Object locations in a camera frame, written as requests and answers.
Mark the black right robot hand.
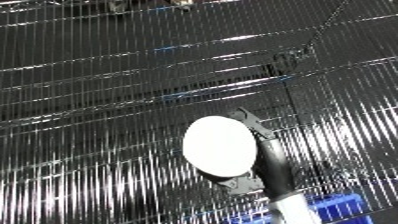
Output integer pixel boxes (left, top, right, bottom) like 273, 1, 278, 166
202, 106, 299, 202

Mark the paper cup with green band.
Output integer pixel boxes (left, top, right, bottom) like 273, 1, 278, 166
181, 115, 260, 178

